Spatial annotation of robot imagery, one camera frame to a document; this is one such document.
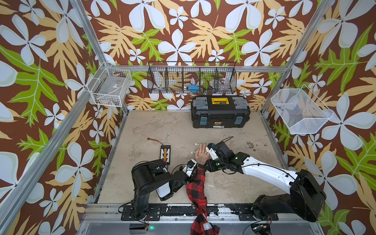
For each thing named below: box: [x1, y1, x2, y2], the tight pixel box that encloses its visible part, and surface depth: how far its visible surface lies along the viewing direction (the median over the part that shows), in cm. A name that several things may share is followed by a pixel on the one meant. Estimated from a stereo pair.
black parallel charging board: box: [159, 145, 171, 165], surface depth 96 cm
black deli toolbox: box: [190, 95, 252, 129], surface depth 102 cm
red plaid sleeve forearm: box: [185, 168, 220, 235], surface depth 75 cm
